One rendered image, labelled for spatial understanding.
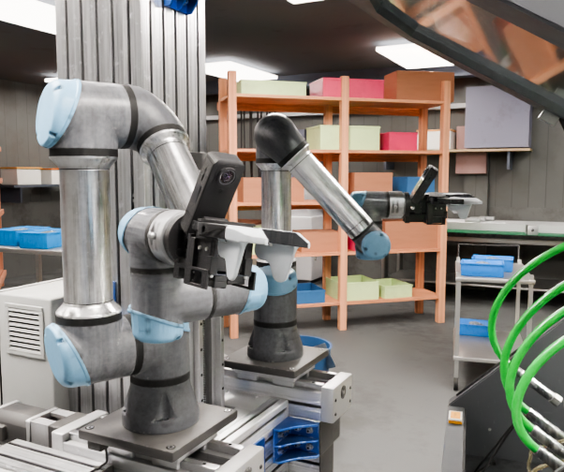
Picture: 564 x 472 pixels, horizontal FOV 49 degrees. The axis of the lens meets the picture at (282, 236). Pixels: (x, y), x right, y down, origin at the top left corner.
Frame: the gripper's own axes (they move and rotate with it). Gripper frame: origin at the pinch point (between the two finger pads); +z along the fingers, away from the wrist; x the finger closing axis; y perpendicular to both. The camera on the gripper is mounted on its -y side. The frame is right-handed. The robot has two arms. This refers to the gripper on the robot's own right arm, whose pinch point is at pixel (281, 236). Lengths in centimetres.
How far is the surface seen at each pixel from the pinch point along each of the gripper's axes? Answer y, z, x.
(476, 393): 35, -35, -93
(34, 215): 27, -921, -239
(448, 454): 42, -23, -67
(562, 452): 31, 4, -60
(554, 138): -144, -351, -683
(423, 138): -109, -380, -472
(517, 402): 22, 2, -48
